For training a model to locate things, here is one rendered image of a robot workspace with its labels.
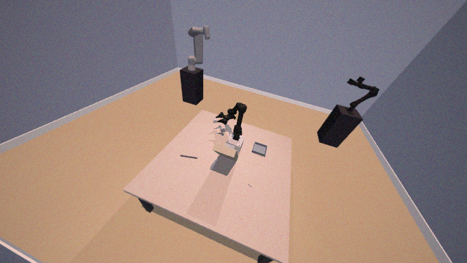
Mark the beige service panel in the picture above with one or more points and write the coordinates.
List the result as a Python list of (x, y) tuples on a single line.
[(225, 151)]

